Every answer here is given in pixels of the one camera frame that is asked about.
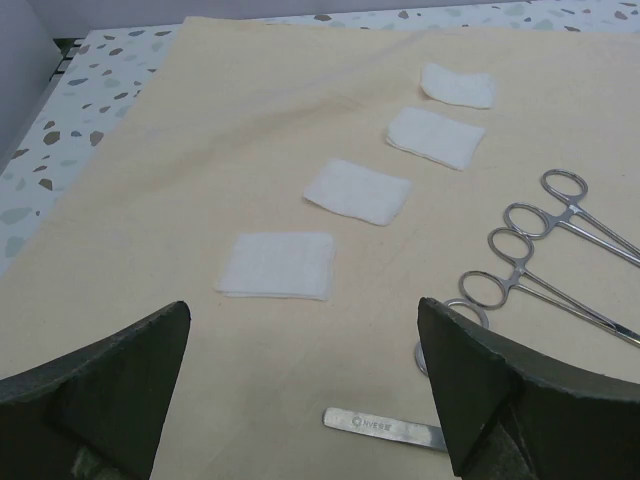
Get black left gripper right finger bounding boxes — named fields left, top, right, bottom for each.
left=417, top=298, right=639, bottom=479

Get steel forceps far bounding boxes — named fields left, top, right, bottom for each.
left=503, top=169, right=639, bottom=267

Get steel scissors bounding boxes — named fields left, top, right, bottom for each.
left=414, top=298, right=490, bottom=377

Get beige cloth mat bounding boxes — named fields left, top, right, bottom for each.
left=1, top=17, right=639, bottom=479

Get white gauze pad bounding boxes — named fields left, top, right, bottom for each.
left=216, top=232, right=336, bottom=301
left=420, top=63, right=495, bottom=109
left=386, top=107, right=486, bottom=171
left=303, top=159, right=412, bottom=226

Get steel forceps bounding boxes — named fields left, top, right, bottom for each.
left=458, top=227, right=639, bottom=347
left=503, top=169, right=639, bottom=267

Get steel forceps middle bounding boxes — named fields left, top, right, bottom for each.
left=458, top=227, right=639, bottom=347

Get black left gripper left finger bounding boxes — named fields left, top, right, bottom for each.
left=1, top=301, right=191, bottom=479

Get steel tweezers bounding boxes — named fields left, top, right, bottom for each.
left=322, top=407, right=447, bottom=452

